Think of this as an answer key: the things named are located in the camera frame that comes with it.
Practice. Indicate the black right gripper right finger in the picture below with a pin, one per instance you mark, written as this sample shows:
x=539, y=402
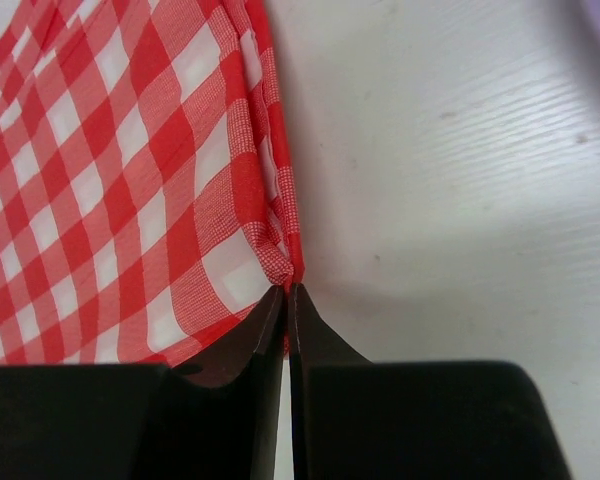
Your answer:
x=356, y=419

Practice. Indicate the red white checkered cloth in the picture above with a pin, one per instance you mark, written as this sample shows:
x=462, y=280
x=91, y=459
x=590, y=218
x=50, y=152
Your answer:
x=147, y=197

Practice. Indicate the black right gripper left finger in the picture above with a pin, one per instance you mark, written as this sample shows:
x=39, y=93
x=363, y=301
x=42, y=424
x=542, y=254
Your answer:
x=214, y=416

